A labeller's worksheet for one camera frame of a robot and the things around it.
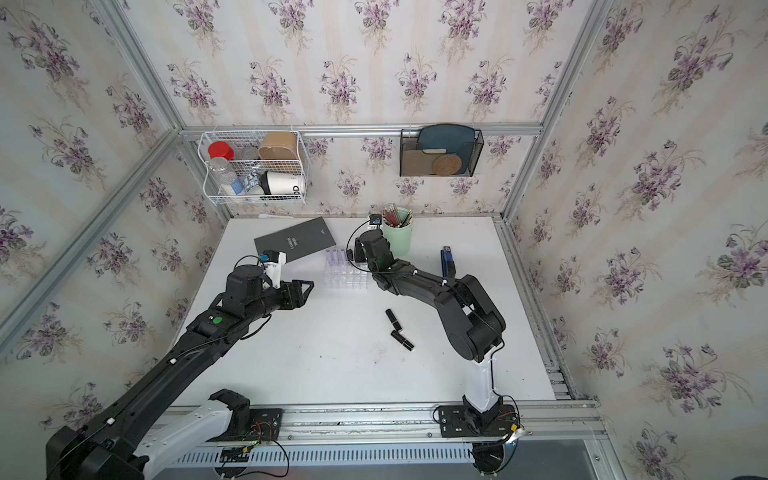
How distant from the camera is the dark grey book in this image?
107cm

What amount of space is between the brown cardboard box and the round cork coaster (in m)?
0.46

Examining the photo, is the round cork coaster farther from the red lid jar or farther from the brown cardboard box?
the red lid jar

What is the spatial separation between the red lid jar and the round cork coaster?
67 cm

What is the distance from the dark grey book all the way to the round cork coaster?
0.46 metres

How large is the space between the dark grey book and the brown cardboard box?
29 centimetres

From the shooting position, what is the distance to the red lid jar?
3.03 feet
